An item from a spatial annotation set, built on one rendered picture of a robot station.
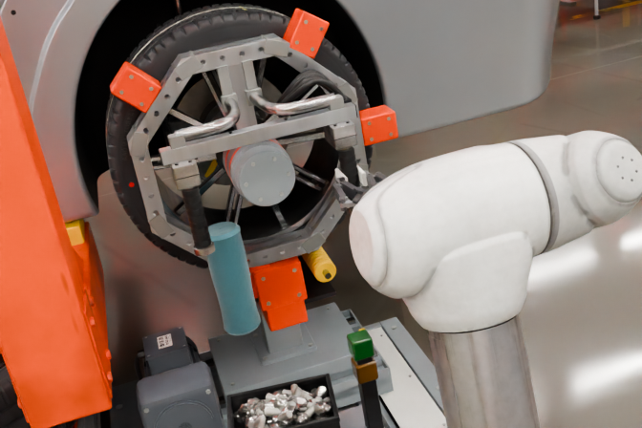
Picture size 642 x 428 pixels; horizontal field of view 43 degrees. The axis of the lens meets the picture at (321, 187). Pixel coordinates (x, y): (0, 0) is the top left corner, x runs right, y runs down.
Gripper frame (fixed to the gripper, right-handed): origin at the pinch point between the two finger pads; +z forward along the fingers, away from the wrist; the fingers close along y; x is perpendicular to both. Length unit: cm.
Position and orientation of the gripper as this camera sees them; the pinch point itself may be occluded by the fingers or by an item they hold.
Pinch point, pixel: (351, 177)
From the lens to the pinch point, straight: 175.9
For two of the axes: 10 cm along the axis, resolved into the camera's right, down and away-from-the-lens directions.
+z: -2.7, -3.2, 9.1
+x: -1.6, -9.2, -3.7
